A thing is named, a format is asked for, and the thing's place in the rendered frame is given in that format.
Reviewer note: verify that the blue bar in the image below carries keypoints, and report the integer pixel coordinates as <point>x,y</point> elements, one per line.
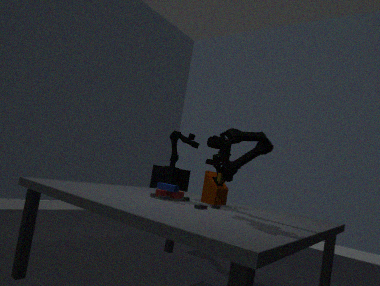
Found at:
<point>167,187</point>

